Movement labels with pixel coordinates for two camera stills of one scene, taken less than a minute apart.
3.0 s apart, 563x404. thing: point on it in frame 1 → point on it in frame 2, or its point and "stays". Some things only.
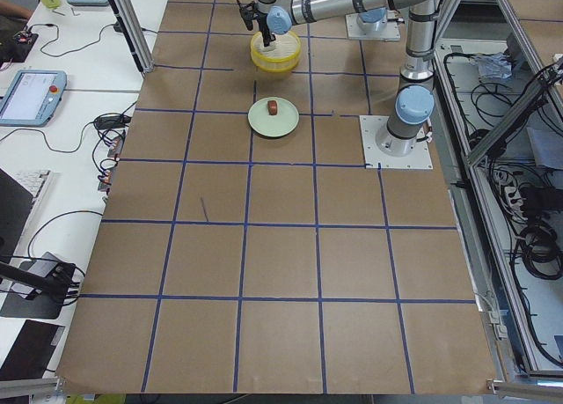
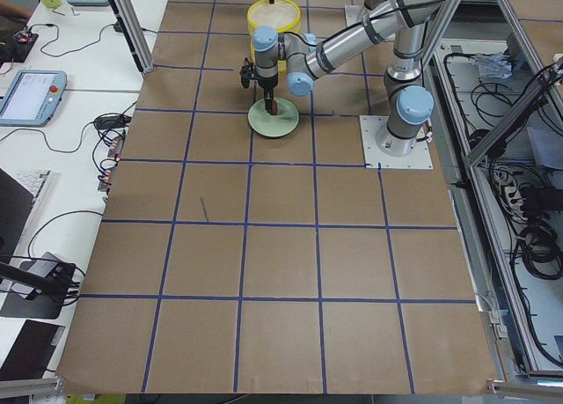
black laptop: [15, 203] stays
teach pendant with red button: [33, 98] stays
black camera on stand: [56, 282] stays
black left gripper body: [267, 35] → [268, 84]
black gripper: [248, 13] → [246, 73]
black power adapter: [112, 121] stays
